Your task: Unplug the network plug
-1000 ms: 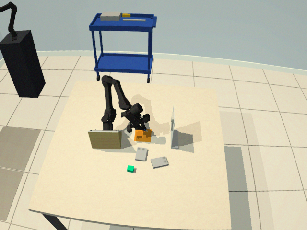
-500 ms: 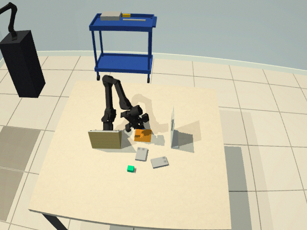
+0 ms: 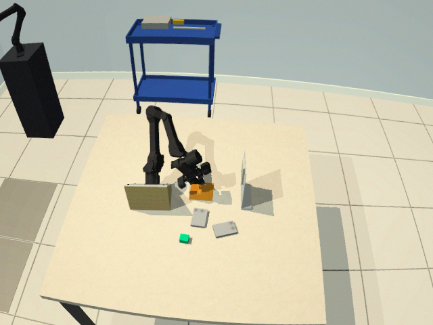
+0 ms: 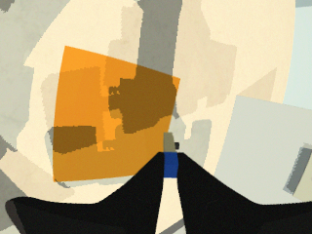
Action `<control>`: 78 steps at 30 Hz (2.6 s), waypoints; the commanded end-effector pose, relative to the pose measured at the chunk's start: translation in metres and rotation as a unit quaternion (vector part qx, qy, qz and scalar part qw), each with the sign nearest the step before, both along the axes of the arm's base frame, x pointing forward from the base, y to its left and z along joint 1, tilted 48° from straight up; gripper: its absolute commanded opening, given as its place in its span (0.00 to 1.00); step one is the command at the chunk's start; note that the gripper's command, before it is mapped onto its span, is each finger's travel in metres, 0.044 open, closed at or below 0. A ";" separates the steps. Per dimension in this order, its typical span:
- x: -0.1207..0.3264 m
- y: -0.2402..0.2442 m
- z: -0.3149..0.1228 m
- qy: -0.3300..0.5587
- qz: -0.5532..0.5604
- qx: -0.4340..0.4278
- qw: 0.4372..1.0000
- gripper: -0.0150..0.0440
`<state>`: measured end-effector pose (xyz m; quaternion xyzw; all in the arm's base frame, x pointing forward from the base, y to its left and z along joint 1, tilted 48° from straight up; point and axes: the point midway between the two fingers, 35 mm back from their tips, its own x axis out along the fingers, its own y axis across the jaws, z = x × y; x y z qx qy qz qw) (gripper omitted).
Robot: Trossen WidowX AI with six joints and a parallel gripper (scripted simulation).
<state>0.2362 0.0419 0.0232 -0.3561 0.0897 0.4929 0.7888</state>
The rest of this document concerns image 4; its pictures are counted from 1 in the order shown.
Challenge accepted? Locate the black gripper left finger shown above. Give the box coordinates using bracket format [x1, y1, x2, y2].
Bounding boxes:
[5, 151, 164, 234]

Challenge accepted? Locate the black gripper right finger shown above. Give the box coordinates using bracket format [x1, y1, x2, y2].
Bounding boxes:
[176, 152, 312, 234]

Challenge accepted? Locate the orange translucent square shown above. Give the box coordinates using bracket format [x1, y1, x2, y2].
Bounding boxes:
[52, 46, 180, 182]

